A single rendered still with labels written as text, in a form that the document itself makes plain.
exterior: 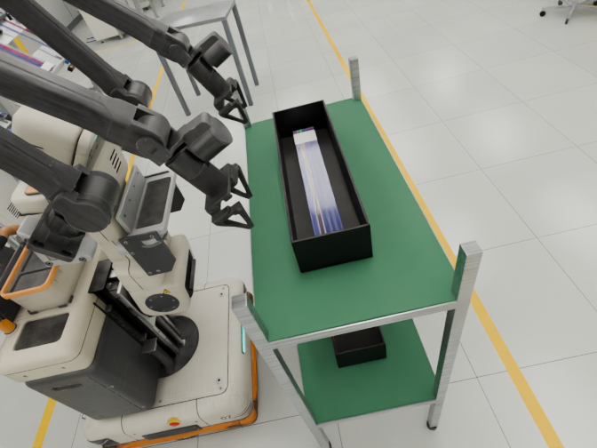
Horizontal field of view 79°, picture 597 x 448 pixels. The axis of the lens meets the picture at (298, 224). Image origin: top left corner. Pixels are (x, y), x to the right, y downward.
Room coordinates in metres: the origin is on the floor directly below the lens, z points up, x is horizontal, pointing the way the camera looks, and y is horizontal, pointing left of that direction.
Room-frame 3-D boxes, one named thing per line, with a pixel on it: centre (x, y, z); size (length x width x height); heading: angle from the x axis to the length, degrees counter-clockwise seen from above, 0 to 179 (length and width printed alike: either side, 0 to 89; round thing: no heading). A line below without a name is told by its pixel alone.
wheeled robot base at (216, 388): (0.86, 0.69, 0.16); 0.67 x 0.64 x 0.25; 85
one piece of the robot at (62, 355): (0.87, 0.78, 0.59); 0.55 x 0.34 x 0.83; 175
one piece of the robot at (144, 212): (0.84, 0.40, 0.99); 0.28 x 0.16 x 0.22; 175
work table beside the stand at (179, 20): (3.64, 0.38, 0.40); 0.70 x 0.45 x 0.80; 75
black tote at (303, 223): (0.80, -0.08, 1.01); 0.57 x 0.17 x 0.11; 175
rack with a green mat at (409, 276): (0.80, -0.10, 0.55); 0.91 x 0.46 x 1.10; 176
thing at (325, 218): (0.80, -0.08, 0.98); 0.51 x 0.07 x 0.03; 175
